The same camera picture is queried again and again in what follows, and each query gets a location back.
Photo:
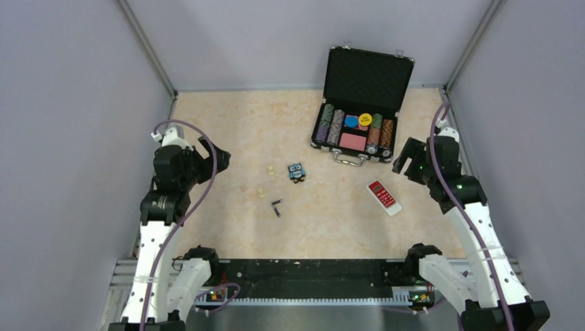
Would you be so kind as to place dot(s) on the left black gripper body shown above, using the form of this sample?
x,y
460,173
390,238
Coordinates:
x,y
195,168

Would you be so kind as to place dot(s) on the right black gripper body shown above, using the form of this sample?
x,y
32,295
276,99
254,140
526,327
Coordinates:
x,y
430,172

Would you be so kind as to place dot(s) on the white remote control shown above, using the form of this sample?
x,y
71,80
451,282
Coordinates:
x,y
384,198

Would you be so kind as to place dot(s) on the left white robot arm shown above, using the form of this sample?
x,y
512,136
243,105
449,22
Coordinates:
x,y
155,301

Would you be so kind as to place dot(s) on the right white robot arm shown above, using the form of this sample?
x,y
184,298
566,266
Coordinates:
x,y
497,299

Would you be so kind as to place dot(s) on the yellow dealer chip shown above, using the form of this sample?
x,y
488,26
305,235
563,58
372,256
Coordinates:
x,y
365,119

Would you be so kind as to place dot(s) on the red card deck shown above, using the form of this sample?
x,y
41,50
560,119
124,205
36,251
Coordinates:
x,y
352,141

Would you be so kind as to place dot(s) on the blue owl figure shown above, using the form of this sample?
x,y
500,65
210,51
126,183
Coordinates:
x,y
297,173

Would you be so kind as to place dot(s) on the blue dealer chip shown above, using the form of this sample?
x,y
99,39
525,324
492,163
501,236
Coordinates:
x,y
351,121

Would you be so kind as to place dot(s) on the black poker chip case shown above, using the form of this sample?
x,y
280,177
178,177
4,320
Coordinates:
x,y
362,81

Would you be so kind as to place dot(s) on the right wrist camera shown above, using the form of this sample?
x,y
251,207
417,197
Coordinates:
x,y
443,128

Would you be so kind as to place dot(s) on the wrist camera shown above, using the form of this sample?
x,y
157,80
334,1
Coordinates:
x,y
173,136
443,128

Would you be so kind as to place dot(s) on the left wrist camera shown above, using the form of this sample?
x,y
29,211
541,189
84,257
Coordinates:
x,y
173,136

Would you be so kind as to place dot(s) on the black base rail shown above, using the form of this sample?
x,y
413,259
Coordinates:
x,y
410,283

